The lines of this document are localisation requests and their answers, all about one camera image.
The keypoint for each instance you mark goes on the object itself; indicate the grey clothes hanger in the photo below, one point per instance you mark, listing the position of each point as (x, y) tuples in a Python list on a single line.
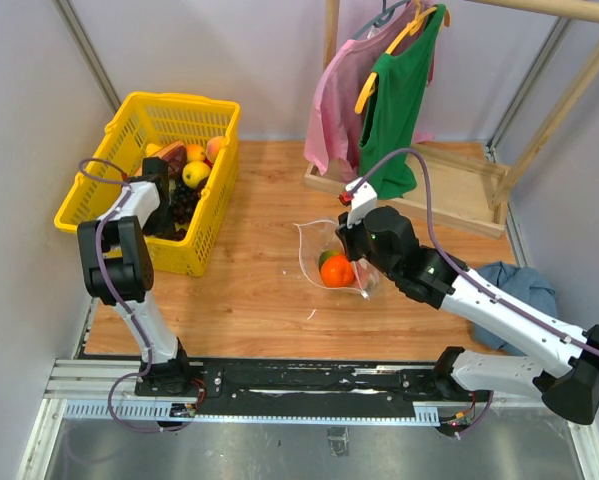
[(381, 19)]

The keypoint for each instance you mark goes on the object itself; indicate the wooden clothes rack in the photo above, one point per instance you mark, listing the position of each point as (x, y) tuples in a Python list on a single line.
[(469, 193)]

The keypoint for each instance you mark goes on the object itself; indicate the pink shirt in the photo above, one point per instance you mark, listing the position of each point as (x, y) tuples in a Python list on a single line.
[(334, 129)]

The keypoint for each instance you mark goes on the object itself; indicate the small orange fruit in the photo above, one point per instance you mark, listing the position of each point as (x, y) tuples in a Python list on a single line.
[(337, 272)]

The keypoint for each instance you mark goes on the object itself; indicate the yellow lemon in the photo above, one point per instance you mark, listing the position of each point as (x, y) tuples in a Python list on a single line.
[(194, 173)]

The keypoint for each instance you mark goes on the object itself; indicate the yellow clothes hanger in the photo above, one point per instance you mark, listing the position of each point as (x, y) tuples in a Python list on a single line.
[(409, 58)]

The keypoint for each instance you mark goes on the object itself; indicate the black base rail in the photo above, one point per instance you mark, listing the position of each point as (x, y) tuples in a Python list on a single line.
[(302, 391)]

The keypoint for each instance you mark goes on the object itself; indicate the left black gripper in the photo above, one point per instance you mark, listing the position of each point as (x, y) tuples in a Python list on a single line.
[(165, 227)]

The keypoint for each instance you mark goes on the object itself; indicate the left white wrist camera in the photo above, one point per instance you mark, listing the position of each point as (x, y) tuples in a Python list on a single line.
[(157, 170)]

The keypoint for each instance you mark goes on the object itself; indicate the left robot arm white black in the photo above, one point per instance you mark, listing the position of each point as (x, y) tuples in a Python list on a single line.
[(118, 270)]

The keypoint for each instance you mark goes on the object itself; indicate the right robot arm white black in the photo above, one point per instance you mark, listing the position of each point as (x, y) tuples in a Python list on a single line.
[(558, 363)]

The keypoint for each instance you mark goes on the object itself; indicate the pink orange peach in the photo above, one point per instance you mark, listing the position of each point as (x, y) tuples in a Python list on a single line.
[(213, 148)]

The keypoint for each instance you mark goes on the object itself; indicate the yellow plastic basket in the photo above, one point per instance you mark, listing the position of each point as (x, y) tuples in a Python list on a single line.
[(163, 118)]

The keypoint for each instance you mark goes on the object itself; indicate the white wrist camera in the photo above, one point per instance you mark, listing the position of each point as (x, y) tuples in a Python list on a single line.
[(361, 198), (157, 170)]

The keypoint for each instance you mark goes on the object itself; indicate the blue crumpled cloth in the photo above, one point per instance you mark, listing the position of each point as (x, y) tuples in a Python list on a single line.
[(525, 284)]

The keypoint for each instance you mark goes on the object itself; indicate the green shirt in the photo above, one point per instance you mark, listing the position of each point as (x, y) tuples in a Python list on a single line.
[(389, 125)]

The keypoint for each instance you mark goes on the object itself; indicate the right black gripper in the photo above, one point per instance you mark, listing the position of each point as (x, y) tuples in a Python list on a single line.
[(346, 235)]

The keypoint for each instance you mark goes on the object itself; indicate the orange yellow peach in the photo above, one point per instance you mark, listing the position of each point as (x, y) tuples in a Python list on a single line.
[(195, 153)]

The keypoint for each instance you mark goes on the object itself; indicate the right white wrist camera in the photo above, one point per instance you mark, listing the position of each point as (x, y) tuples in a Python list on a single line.
[(361, 198)]

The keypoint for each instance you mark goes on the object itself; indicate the dark purple grape bunch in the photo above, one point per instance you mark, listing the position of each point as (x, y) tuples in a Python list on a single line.
[(183, 203)]

